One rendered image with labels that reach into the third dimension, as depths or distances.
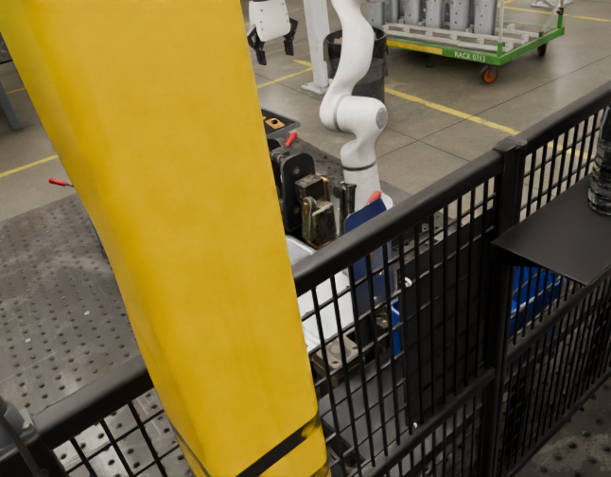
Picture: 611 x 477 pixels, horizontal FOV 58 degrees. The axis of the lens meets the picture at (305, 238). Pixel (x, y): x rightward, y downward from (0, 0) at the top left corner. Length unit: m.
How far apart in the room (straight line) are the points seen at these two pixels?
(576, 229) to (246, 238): 0.55
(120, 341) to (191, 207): 1.60
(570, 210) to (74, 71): 0.70
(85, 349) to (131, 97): 1.68
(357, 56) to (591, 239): 1.18
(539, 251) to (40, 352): 1.61
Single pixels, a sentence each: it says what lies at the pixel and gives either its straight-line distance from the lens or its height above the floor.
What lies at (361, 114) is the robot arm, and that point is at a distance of 1.77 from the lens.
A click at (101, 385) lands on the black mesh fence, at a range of 0.49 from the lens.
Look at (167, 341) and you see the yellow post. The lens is 0.34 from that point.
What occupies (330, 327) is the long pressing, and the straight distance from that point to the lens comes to 1.27.
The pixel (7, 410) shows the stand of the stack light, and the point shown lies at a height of 1.58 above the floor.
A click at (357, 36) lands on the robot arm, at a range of 1.82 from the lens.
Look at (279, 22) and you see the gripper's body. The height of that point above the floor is 1.54.
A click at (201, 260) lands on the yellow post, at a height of 1.69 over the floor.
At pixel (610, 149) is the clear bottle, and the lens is 0.79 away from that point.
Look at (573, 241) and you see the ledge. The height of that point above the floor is 1.43.
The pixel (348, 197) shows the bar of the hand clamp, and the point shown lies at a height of 1.19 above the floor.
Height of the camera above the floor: 1.87
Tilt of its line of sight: 34 degrees down
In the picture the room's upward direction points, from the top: 10 degrees counter-clockwise
